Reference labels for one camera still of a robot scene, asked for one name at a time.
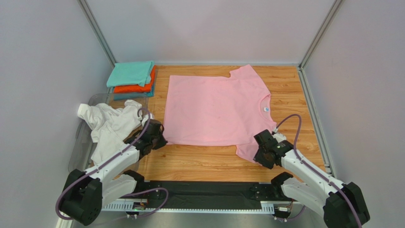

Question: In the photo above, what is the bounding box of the aluminium corner post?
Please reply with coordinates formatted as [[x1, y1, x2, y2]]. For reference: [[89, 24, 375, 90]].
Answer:
[[297, 0, 345, 177], [77, 0, 116, 68]]

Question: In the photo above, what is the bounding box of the folded orange t-shirt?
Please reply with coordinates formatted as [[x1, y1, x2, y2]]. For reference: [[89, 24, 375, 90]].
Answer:
[[113, 66, 156, 93]]

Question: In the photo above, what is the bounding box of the folded teal t-shirt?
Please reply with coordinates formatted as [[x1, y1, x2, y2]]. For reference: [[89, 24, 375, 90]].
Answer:
[[114, 85, 155, 101]]

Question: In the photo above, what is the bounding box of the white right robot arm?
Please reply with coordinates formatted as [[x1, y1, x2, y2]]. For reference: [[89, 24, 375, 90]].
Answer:
[[253, 130, 370, 228]]

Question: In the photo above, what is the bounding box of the pink t-shirt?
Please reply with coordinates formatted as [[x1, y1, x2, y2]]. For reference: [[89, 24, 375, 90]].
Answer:
[[164, 65, 277, 162]]

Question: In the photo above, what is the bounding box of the clear plastic bin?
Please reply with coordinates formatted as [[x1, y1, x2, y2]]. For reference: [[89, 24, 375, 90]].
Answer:
[[68, 93, 149, 171]]

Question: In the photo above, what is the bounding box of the aluminium front frame rail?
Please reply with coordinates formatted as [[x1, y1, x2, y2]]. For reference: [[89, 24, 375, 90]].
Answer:
[[56, 179, 362, 228]]

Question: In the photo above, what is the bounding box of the right aluminium corner post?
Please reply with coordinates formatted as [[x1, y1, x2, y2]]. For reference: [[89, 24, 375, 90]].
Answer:
[[297, 0, 345, 177]]

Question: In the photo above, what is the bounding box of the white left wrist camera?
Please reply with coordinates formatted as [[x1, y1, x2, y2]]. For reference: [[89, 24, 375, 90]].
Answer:
[[141, 113, 154, 127]]

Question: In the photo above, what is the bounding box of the left aluminium corner post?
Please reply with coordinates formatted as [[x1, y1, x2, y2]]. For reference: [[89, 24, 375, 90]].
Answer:
[[77, 0, 116, 68]]

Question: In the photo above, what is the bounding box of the white t-shirt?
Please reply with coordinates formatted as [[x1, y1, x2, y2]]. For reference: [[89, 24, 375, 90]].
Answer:
[[77, 100, 143, 165]]

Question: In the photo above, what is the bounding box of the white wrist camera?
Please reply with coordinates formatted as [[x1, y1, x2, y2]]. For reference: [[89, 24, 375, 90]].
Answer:
[[271, 127, 287, 142], [141, 113, 154, 127]]

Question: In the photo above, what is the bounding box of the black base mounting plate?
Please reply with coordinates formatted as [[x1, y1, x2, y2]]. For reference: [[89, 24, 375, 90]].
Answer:
[[135, 181, 291, 209]]

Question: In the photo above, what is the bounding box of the folded mint green t-shirt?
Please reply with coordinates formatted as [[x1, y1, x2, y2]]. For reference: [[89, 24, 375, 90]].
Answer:
[[106, 61, 155, 87]]

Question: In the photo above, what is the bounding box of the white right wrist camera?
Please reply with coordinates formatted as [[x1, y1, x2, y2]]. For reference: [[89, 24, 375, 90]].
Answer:
[[271, 127, 287, 142]]

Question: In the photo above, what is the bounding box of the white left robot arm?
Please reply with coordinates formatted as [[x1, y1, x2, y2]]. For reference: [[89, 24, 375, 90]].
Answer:
[[55, 119, 167, 226]]

